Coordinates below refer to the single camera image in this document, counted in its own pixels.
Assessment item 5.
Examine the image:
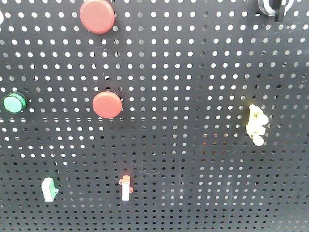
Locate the lower red push button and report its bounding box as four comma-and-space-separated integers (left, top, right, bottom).
92, 91, 122, 118

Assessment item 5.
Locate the red push button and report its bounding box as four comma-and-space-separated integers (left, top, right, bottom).
92, 91, 122, 118
79, 0, 115, 34

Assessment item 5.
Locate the upper red push button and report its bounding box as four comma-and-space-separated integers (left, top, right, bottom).
79, 0, 115, 34

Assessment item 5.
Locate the green push button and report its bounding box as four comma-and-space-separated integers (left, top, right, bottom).
2, 91, 27, 114

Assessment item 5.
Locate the black perforated pegboard panel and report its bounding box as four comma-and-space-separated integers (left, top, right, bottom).
0, 0, 309, 232

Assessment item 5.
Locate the white red rocker switch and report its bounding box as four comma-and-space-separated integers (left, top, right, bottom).
119, 175, 133, 201

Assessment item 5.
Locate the yellow toggle switch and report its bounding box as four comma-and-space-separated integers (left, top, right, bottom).
245, 104, 269, 146

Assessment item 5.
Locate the white green rocker switch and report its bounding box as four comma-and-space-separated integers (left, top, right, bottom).
41, 177, 59, 203

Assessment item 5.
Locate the black rotary selector switch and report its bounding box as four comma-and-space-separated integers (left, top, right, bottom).
257, 0, 294, 22

